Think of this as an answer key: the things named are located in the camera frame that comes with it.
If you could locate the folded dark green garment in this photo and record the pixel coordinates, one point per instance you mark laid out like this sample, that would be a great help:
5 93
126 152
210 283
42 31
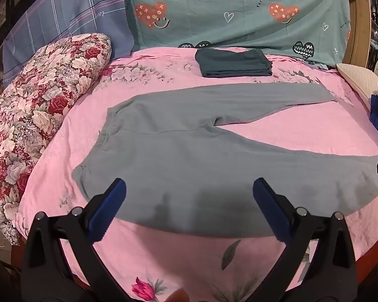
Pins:
233 64

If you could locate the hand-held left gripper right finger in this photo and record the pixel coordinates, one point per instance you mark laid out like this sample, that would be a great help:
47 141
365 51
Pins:
266 207

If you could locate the red floral quilt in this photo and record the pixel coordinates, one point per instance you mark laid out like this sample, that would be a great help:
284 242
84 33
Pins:
50 100

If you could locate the teal heart print pillow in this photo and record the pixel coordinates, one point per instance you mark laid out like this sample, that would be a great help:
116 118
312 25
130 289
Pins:
223 3

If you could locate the grey pants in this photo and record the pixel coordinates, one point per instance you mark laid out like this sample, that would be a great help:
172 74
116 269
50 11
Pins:
176 163

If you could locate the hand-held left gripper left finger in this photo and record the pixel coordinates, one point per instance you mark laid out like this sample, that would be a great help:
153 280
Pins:
108 207

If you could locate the white textured pillow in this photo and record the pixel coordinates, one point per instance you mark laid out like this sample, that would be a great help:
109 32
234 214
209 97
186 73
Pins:
356 78

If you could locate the wooden bed frame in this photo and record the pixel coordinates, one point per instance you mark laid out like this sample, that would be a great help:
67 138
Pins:
359 22

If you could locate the pink floral bed sheet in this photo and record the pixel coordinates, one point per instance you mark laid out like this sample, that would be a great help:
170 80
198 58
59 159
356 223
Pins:
302 132

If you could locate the blue plaid pillow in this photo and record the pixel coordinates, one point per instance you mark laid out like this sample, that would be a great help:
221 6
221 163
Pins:
66 9

